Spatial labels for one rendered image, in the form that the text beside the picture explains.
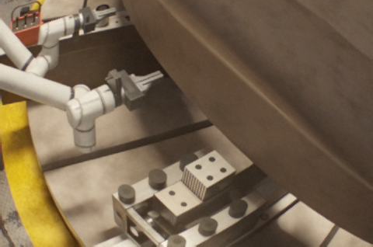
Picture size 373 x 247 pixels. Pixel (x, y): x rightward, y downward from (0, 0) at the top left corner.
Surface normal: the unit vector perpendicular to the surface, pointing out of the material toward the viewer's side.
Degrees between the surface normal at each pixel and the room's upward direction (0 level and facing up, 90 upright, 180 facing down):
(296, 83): 50
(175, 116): 0
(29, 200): 0
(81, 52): 90
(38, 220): 0
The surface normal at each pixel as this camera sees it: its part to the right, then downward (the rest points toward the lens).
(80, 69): 0.29, 0.71
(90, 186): 0.12, -0.69
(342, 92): -0.67, 0.36
